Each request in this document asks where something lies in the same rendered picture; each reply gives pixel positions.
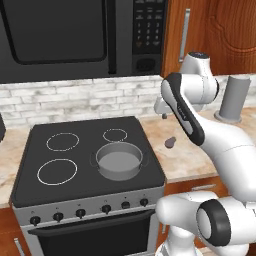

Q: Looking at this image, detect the black oven door handle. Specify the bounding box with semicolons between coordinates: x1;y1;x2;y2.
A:
27;209;157;238

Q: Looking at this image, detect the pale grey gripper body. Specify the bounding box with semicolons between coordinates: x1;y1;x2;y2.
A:
153;96;174;116

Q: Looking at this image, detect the grey cylinder on round base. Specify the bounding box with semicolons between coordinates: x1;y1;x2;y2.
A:
214;74;252;124

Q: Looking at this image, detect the silver cupboard door handle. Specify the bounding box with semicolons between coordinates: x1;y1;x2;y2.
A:
178;8;191;63

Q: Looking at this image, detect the dark appliance on worktop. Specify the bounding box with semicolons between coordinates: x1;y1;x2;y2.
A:
0;112;7;144

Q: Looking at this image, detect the black microwave door handle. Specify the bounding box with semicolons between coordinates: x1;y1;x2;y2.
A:
107;0;118;75

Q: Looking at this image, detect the grey metal pot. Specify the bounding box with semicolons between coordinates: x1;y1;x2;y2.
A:
89;141;151;182

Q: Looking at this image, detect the black and silver stove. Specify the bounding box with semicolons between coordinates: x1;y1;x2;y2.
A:
9;115;167;256

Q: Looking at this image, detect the purple eggplant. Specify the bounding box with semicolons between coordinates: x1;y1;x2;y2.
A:
164;136;177;149

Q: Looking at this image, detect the silver drawer handle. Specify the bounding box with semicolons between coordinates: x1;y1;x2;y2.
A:
191;183;217;192

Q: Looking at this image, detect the black oven door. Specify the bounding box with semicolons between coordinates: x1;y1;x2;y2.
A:
27;209;158;256

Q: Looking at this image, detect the brown wooden base cupboard door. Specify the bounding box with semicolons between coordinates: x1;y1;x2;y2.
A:
0;206;27;256

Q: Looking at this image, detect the silver base cupboard handle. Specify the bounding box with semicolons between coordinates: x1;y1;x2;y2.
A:
13;237;26;256

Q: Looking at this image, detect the black microwave oven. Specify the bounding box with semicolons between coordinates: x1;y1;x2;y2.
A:
0;0;170;85

